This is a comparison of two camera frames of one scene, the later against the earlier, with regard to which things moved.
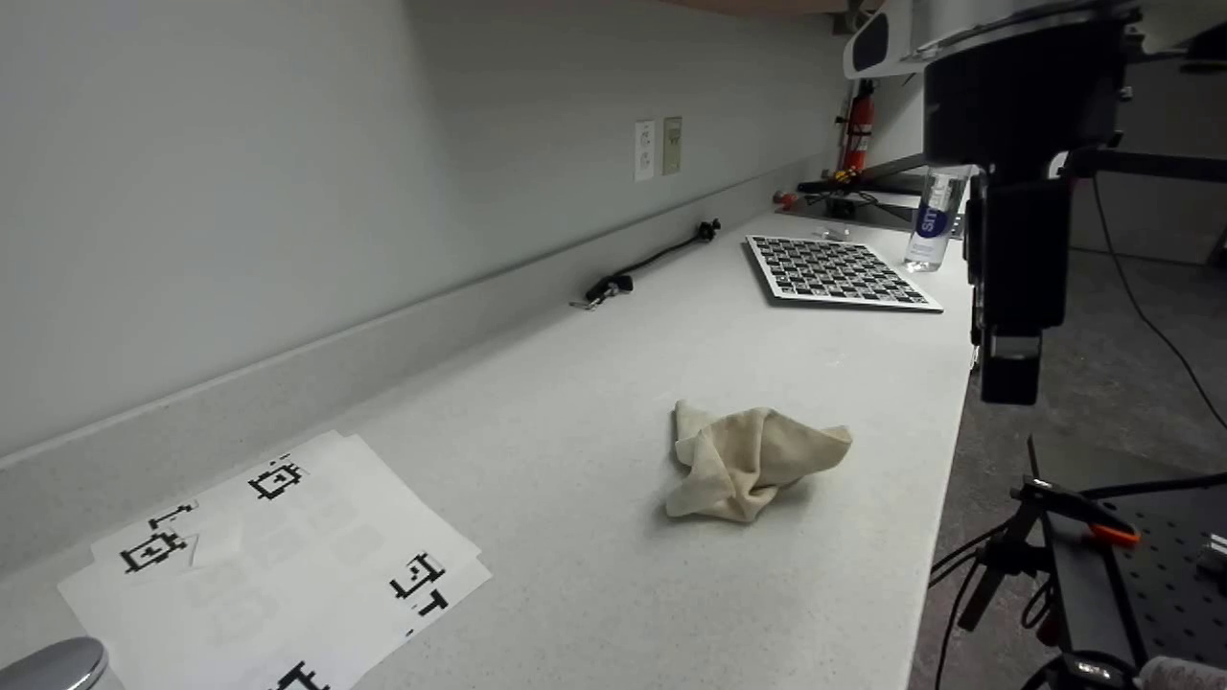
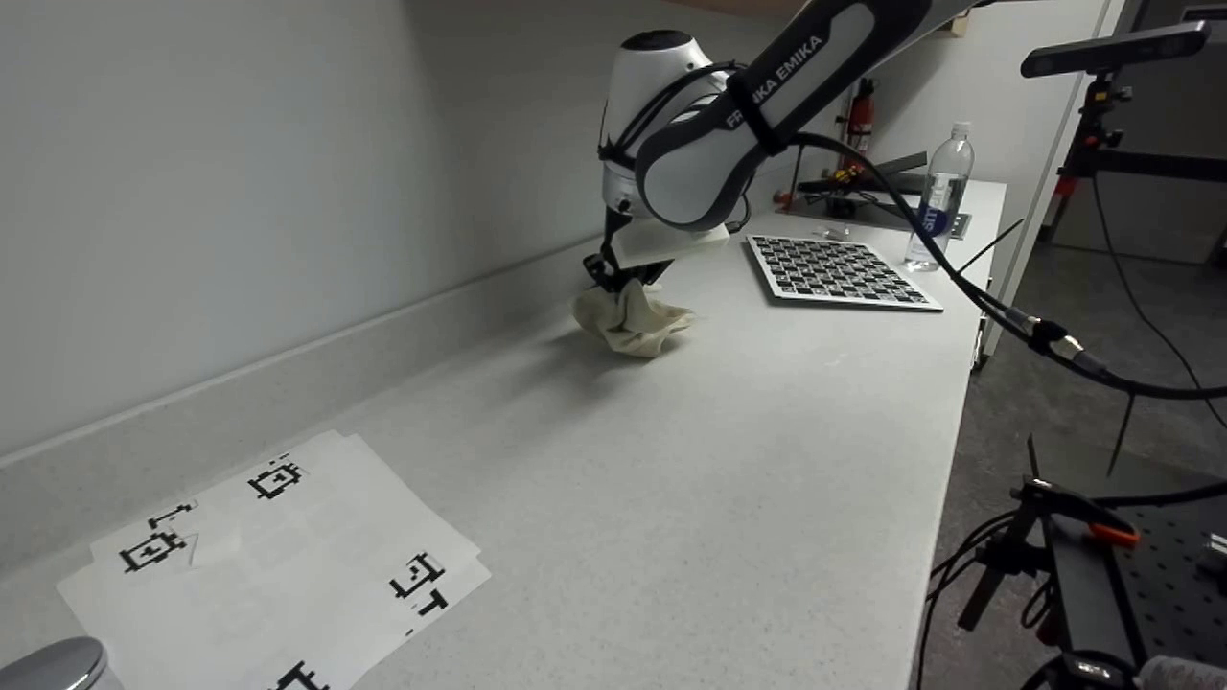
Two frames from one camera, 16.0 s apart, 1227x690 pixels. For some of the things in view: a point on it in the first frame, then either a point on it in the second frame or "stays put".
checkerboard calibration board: [839, 273] stays put
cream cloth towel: [741, 459] -> [629, 316]
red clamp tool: [859, 133] stays put
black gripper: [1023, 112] -> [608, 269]
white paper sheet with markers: [299, 578] stays put
